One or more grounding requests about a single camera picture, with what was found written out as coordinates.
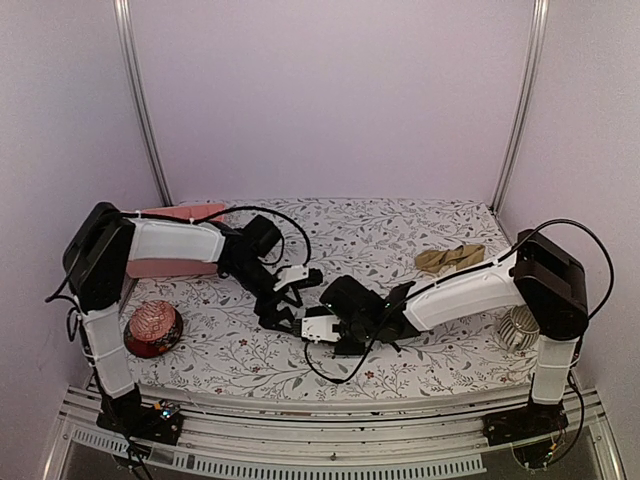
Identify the aluminium front rail frame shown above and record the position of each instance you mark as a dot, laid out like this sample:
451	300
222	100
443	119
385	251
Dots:
240	437

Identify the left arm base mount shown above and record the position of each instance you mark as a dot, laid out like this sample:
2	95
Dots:
128	416

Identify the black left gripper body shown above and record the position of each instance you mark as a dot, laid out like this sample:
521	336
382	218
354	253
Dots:
245	276

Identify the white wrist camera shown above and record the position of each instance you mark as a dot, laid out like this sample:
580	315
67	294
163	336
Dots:
298	276
321	328

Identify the striped metal wire cup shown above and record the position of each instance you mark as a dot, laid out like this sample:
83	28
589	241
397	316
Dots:
518	329

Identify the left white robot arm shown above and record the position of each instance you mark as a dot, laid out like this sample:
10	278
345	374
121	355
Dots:
96	263

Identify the right aluminium corner post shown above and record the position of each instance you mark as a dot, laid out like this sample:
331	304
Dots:
531	66

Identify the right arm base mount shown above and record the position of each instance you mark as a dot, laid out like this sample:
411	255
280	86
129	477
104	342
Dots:
524	422

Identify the floral patterned table cloth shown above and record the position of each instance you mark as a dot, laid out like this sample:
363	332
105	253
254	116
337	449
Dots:
224	351

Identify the red patterned bowl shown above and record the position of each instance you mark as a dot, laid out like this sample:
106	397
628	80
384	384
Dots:
153	329

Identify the tan beige underwear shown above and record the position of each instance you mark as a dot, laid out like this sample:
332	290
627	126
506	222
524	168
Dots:
441	262

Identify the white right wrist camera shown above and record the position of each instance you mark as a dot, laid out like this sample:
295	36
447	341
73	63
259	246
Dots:
321	328

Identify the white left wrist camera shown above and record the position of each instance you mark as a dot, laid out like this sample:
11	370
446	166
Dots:
298	276

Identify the pink divided organizer box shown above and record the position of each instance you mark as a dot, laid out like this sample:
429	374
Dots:
147	268

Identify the left aluminium corner post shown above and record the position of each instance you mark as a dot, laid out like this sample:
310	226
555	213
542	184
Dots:
124	25

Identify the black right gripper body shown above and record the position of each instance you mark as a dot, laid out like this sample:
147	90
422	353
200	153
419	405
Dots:
359	331

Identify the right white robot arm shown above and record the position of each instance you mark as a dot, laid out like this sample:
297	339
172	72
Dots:
537	275

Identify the aluminium corner post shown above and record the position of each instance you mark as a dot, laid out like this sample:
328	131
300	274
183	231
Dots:
531	66
124	25

